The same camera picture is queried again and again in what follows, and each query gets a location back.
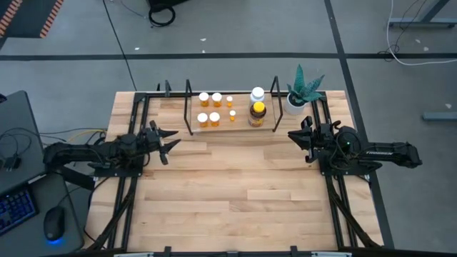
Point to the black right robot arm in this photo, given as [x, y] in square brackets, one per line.
[378, 154]

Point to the grey metal desk foot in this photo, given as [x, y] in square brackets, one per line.
[421, 23]

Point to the backlit black keyboard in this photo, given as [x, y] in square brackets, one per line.
[16, 210]

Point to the right arm's black gripper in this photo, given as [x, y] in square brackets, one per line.
[316, 137]

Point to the teal plant in white pot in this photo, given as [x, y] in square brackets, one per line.
[301, 91]

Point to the fish oil bottle yellow lid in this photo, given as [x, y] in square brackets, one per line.
[257, 114]

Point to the small orange pill bottle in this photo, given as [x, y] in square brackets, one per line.
[232, 115]
[229, 101]

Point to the black mat with orange stripes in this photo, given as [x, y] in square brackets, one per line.
[25, 18]

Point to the large orange pill bottle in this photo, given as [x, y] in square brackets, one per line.
[202, 119]
[214, 119]
[216, 99]
[204, 99]

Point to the black computer mouse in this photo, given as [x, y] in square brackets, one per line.
[54, 223]

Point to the black equipment base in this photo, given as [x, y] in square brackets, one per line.
[164, 3]

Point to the grey side desk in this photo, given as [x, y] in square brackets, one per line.
[21, 246]

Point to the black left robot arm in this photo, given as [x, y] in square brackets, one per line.
[93, 153]

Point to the white medicine bottle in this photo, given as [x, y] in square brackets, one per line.
[257, 95]

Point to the black aluminium table frame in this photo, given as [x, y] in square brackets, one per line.
[133, 118]

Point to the grey metal floor bar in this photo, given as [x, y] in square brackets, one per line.
[439, 116]

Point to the left arm's black gripper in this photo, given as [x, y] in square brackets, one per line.
[151, 141]

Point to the small black plug adapter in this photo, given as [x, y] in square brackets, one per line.
[10, 162]

